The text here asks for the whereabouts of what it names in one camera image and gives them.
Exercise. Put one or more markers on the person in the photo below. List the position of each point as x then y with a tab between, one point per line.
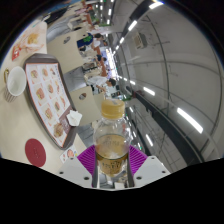
85	40
100	81

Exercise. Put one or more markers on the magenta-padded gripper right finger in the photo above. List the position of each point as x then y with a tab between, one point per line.
151	169

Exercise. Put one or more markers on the dark food tray, printed liner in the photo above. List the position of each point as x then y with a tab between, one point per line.
46	96

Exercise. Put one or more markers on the ceiling strip lights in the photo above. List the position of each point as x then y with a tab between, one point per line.
190	120

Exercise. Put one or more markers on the ceiling air conditioner unit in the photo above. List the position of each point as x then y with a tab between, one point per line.
140	40

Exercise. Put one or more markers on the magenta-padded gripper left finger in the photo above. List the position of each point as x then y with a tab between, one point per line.
71	170

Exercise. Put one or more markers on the crumpled white napkin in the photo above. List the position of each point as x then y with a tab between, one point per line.
74	118

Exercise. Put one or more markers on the red snack packet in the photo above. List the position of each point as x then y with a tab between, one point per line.
16	52

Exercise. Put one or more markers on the orange-print food wrapper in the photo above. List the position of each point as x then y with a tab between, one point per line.
33	38

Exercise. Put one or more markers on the flat round red coaster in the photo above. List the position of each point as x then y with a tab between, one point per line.
35	152

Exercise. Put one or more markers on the clear tea bottle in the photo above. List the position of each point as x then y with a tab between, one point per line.
112	136

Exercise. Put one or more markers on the colourful printed flyer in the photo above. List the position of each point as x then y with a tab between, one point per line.
68	155

